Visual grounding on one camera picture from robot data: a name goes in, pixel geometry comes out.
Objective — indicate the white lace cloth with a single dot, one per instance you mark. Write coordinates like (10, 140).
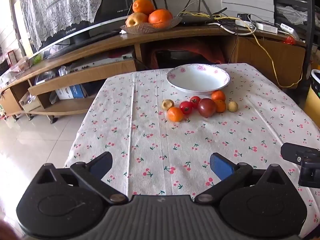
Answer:
(57, 7)

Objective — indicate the silver media player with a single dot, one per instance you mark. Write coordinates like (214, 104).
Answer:
(105, 61)

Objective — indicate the red ornament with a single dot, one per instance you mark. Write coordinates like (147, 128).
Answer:
(290, 40)

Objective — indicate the black power adapter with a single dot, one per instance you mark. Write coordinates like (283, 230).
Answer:
(242, 16)

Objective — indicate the glass fruit dish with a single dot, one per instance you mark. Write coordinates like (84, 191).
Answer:
(140, 29)

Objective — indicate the dark purple tomato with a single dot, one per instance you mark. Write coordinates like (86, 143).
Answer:
(207, 108)

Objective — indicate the small pale yellow fruit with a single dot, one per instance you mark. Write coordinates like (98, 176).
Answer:
(232, 106)

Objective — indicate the clear plastic bag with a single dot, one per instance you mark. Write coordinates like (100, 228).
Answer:
(50, 76)

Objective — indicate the cherry print tablecloth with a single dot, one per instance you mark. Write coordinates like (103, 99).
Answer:
(155, 140)

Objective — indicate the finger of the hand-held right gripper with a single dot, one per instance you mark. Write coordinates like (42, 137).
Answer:
(291, 152)
(310, 175)

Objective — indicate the wooden television stand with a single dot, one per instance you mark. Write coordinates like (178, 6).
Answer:
(100, 43)

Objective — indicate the black shelf rack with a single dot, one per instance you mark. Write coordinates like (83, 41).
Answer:
(312, 17)

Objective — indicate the white floral bowl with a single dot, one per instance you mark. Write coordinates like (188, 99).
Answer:
(197, 78)

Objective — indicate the brownish yellow fruit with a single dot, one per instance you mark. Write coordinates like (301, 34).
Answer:
(167, 105)

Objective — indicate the red tomato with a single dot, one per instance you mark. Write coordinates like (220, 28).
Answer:
(195, 100)
(186, 107)

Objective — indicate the black curved television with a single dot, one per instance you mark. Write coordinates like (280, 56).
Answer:
(110, 2)

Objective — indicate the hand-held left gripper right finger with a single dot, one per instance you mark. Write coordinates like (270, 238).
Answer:
(220, 166)

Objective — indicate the yellow bin with black bag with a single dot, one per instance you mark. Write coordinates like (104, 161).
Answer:
(313, 97)

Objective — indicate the large orange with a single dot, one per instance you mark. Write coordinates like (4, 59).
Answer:
(143, 6)
(160, 17)

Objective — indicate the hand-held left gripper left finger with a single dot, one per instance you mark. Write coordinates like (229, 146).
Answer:
(102, 164)

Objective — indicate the yellow apple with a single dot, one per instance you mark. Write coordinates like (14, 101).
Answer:
(135, 19)

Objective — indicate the white labelled device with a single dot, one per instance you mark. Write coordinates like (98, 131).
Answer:
(287, 28)

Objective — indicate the white power strip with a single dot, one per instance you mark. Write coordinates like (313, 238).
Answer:
(265, 27)

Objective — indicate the blue and white box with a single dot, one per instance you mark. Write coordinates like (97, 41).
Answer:
(72, 91)

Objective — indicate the red cloth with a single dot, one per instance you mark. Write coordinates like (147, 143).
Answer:
(190, 48)

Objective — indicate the small tangerine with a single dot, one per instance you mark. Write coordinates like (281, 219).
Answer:
(175, 114)
(221, 106)
(218, 95)

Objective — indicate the black router with antennas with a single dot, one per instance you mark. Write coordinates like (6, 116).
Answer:
(195, 21)

